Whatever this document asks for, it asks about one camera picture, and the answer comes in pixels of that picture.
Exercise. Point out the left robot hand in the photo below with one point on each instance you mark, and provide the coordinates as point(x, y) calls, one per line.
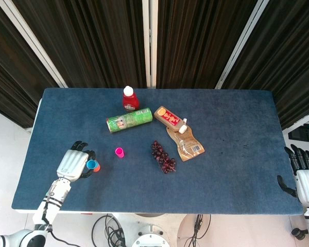
point(72, 162)

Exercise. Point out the blue plastic cup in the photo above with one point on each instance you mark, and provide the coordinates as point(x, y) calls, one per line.
point(91, 163)

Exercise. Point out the orange plastic cup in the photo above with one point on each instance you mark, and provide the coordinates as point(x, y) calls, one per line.
point(98, 168)

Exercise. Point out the pink plastic cup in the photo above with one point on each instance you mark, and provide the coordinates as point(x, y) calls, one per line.
point(119, 152)

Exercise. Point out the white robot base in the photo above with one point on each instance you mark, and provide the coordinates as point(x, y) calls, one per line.
point(150, 239)

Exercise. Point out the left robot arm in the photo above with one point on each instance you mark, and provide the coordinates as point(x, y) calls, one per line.
point(56, 193)

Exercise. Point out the black equipment box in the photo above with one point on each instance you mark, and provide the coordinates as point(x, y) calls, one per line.
point(306, 133)

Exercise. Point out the green chips can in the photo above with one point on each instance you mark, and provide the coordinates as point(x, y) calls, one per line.
point(128, 120)

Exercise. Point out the red ketchup bottle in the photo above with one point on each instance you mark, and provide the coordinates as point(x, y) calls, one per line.
point(130, 101)

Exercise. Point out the purple grape bunch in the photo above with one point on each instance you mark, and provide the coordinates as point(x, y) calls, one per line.
point(161, 154)

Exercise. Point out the blue table cloth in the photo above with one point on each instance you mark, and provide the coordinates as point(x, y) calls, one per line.
point(221, 167)

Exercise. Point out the brown drink bottle red label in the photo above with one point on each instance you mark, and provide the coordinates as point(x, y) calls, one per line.
point(167, 117)

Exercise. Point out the dark slatted panel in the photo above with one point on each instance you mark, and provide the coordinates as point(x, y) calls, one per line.
point(195, 43)
point(92, 43)
point(293, 64)
point(7, 77)

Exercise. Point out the brown spout pouch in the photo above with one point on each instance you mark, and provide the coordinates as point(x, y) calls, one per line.
point(188, 145)

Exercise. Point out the white table frame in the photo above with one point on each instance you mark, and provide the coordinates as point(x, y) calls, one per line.
point(74, 212)

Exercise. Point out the white frame post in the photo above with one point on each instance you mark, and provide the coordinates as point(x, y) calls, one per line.
point(238, 43)
point(150, 43)
point(31, 41)

